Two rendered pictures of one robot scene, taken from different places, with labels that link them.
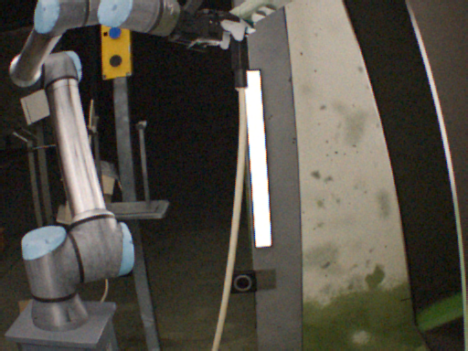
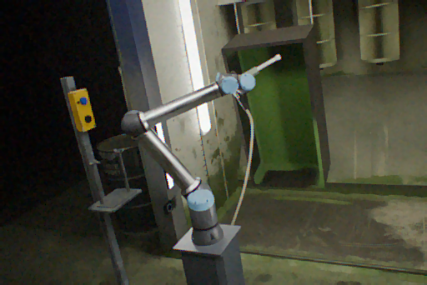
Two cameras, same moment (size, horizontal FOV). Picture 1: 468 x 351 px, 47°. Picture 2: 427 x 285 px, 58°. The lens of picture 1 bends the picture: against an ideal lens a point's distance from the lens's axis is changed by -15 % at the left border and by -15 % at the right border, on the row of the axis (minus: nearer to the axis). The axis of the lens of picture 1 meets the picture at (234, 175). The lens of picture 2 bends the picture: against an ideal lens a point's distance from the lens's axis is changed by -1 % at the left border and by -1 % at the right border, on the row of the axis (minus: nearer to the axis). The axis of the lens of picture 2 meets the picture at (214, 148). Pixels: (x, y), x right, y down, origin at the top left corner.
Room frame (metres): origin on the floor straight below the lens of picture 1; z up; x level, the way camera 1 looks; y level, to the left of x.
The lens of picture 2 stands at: (0.46, 2.30, 1.81)
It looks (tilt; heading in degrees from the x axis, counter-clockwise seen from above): 17 degrees down; 297
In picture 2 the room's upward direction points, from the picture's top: 10 degrees counter-clockwise
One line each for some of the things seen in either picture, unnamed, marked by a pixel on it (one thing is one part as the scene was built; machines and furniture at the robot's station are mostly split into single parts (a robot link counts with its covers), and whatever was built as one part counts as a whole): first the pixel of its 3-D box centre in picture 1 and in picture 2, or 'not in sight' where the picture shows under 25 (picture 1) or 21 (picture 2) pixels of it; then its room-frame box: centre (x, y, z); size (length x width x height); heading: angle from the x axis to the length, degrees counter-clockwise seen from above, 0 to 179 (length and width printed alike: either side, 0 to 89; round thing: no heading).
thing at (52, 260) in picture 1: (49, 260); (202, 207); (1.50, 0.54, 0.83); 0.17 x 0.15 x 0.18; 121
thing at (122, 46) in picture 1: (117, 46); (82, 110); (2.32, 0.42, 1.42); 0.12 x 0.06 x 0.26; 88
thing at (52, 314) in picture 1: (56, 303); (206, 229); (1.50, 0.54, 0.69); 0.19 x 0.19 x 0.10
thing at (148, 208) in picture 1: (120, 167); (112, 177); (2.22, 0.42, 0.95); 0.26 x 0.15 x 0.32; 88
